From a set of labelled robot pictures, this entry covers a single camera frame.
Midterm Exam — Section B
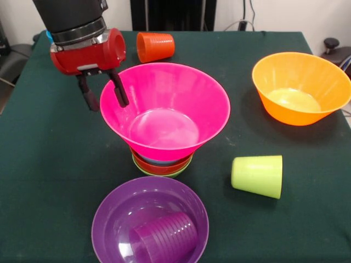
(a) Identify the orange plastic bowl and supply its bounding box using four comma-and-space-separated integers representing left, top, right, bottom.
130, 147, 195, 176

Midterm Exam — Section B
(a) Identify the lime green plastic cup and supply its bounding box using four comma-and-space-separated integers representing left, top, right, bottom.
230, 155, 284, 199

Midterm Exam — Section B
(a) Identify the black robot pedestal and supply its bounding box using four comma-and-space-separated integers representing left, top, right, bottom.
131, 0, 217, 31

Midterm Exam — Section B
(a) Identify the purple plastic bowl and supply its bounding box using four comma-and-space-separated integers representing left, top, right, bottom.
91, 176, 210, 263

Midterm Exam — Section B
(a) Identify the orange plastic cup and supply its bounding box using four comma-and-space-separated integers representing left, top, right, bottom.
136, 32, 176, 64

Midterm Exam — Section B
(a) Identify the green plastic bowl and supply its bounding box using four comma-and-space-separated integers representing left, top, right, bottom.
132, 153, 193, 179

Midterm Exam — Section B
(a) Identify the black hanging cable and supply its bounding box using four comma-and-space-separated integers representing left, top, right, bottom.
248, 0, 257, 31

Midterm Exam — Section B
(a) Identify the yellow plastic bowl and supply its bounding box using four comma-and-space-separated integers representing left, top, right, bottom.
252, 52, 351, 127

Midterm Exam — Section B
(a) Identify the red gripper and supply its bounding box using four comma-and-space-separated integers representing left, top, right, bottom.
49, 27, 130, 112

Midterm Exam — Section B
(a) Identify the dark green tablecloth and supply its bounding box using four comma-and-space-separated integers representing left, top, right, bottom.
0, 29, 351, 263

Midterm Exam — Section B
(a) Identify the purple plastic cup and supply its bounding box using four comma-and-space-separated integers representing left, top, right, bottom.
128, 211, 199, 263

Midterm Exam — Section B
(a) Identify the blue plastic bowl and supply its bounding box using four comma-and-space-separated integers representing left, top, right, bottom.
141, 155, 178, 167

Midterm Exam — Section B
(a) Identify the pink plastic bowl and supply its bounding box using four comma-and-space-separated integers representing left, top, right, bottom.
99, 62, 231, 162

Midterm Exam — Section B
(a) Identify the black chair armrest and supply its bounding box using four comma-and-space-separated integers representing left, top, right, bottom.
322, 37, 351, 75

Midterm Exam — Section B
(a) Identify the grey chair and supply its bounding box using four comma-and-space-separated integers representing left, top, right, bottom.
0, 20, 36, 88

